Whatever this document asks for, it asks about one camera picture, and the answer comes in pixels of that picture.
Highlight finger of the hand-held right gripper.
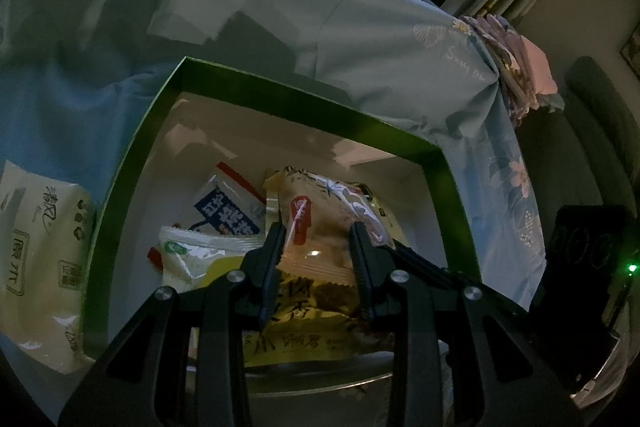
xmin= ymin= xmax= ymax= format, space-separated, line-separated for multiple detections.
xmin=392 ymin=239 xmax=533 ymax=313

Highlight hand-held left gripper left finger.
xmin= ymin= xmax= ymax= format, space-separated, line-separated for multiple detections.
xmin=57 ymin=222 xmax=288 ymax=427

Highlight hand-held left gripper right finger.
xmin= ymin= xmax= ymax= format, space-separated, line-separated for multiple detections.
xmin=347 ymin=221 xmax=576 ymax=427

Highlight orange clear snack packet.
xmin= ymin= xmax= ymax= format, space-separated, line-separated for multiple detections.
xmin=264 ymin=166 xmax=401 ymax=295

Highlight blue white snack packet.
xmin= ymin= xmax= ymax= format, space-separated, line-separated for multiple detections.
xmin=192 ymin=162 xmax=268 ymax=239

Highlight white green snack packet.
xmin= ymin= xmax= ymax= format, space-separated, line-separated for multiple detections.
xmin=157 ymin=226 xmax=251 ymax=293

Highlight yellow snack packet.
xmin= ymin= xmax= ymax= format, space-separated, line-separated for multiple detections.
xmin=240 ymin=269 xmax=401 ymax=370

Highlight green cardboard box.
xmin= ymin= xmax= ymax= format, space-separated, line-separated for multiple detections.
xmin=82 ymin=56 xmax=483 ymax=395

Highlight grey armchair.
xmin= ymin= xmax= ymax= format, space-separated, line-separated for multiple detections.
xmin=564 ymin=56 xmax=640 ymax=212

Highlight pink floral folded blanket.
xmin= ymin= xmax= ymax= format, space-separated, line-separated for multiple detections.
xmin=459 ymin=13 xmax=563 ymax=128

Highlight white tissue pack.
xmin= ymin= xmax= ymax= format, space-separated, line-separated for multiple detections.
xmin=0 ymin=159 xmax=97 ymax=375

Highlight blue floral bedsheet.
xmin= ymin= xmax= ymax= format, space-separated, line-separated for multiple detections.
xmin=0 ymin=0 xmax=547 ymax=408

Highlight framed wall picture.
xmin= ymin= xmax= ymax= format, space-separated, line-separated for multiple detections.
xmin=620 ymin=34 xmax=640 ymax=70

